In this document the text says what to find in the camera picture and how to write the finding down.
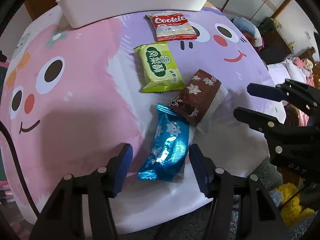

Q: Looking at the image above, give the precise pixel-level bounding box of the yellow plush toy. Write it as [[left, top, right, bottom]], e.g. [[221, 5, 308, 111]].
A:
[[275, 183, 316, 228]]

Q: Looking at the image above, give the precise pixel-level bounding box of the pink cartoon tablecloth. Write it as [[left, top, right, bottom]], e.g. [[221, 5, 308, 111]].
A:
[[1, 5, 286, 233]]

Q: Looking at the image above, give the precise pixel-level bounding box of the brown snowflake snack packet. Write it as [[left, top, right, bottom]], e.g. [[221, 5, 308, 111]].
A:
[[169, 69, 228, 134]]

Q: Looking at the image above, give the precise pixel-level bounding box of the red white cookie packet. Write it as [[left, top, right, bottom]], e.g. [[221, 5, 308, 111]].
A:
[[145, 11, 197, 42]]

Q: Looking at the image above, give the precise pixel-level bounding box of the blue foil snack packet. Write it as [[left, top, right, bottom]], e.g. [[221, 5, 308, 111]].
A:
[[137, 103, 189, 183]]

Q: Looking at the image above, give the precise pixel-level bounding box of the green pineapple cake packet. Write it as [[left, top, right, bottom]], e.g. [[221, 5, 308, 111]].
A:
[[134, 42, 185, 93]]

